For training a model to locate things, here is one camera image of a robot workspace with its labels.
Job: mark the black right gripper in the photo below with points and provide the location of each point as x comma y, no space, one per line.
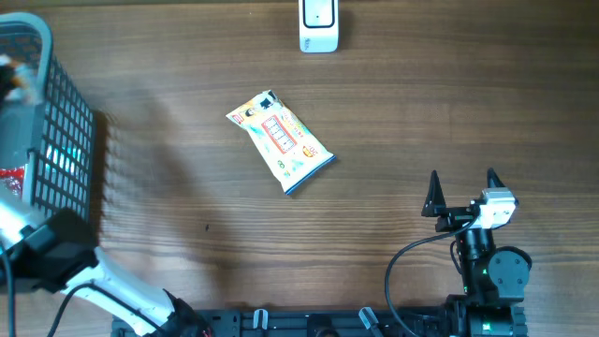
435,205

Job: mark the yellow wet wipes pack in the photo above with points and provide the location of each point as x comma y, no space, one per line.
290,150

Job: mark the red candy bag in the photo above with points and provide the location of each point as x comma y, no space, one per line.
12,179

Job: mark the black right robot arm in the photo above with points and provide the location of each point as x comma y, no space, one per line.
494,278

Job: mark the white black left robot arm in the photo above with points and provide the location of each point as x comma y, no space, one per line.
61,254

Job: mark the white barcode scanner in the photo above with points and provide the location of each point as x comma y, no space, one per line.
318,25

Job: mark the grey black shopping basket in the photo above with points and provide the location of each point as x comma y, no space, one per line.
54,140

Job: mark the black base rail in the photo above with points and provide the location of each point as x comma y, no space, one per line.
426,322

